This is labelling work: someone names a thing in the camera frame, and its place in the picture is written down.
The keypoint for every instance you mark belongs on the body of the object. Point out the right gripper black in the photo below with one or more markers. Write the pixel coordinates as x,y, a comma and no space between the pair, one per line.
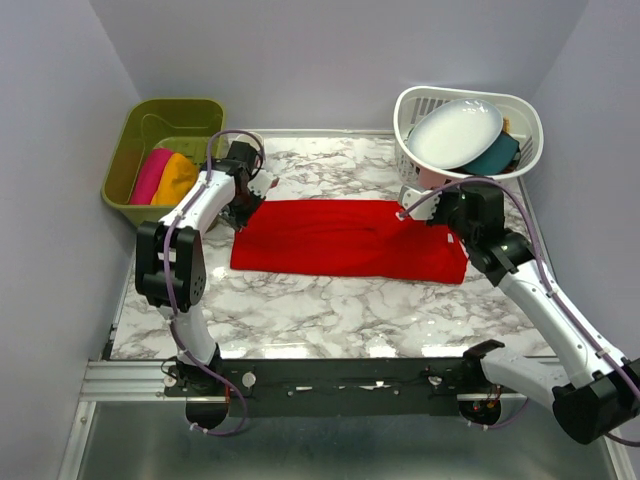
445,195

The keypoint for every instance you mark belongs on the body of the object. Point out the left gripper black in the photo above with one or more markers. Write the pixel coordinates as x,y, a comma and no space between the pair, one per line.
240,220

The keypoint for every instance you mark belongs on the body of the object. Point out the red t shirt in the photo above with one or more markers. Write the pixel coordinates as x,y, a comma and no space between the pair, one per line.
347,238

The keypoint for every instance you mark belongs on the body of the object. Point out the white plastic dish basket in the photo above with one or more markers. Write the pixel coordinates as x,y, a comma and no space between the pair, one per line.
521,120

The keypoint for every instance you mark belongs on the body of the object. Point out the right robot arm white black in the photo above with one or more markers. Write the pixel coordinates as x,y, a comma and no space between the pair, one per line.
595,388

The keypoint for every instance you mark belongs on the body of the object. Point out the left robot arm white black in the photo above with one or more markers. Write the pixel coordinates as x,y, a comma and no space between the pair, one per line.
170,271

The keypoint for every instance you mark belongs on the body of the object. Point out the grey white mug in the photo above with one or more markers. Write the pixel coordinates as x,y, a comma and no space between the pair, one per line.
253,139

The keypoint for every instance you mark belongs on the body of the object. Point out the teal plate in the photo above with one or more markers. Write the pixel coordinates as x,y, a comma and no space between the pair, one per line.
496,158

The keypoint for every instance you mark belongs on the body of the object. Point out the orange rolled t shirt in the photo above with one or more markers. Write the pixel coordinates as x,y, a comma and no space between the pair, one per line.
178,178

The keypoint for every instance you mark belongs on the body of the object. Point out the dark brown dish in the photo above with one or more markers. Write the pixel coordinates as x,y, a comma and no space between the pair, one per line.
512,165

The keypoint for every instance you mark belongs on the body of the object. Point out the white oval plate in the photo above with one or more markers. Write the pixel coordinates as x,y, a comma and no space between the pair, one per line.
455,133

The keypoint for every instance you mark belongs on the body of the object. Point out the pink rolled t shirt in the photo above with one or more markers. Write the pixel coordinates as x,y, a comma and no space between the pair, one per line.
149,176

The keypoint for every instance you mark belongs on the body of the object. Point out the olive green plastic bin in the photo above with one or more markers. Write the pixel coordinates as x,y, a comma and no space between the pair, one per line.
182,125

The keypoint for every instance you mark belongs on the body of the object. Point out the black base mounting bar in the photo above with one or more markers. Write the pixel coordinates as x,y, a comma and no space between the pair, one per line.
488,411

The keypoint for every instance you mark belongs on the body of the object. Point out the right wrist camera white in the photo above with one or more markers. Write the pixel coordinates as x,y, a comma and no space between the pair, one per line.
417,203

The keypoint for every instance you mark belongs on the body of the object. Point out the aluminium frame rail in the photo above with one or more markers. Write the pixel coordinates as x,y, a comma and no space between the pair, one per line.
125,380

